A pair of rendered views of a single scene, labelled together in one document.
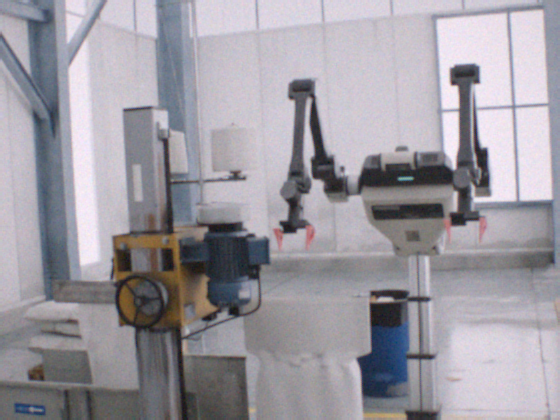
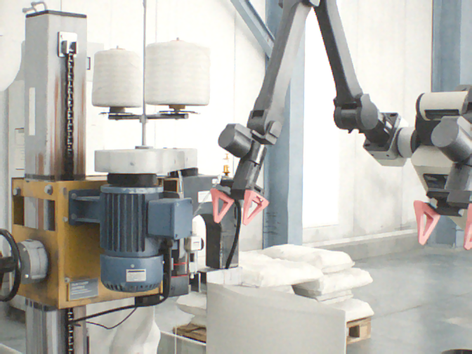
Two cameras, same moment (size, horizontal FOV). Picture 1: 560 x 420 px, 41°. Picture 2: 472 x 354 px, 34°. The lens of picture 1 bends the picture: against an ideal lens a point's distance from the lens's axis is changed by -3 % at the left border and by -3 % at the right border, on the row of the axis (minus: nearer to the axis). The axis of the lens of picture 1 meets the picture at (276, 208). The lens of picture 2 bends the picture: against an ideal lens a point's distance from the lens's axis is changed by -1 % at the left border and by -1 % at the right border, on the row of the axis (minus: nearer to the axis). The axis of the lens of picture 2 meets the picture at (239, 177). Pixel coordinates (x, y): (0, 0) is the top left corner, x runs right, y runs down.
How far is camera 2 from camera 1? 138 cm
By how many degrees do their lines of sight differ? 28
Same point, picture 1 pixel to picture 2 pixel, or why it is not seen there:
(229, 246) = (119, 206)
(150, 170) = (42, 95)
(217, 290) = (102, 265)
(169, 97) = (444, 46)
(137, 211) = (30, 148)
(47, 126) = not seen: hidden behind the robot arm
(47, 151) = not seen: hidden behind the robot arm
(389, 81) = not seen: outside the picture
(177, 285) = (57, 251)
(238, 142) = (167, 64)
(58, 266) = (279, 221)
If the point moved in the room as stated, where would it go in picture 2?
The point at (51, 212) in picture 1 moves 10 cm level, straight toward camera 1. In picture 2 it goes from (277, 162) to (275, 162)
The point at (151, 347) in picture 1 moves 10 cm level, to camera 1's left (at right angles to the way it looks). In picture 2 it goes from (34, 327) to (6, 322)
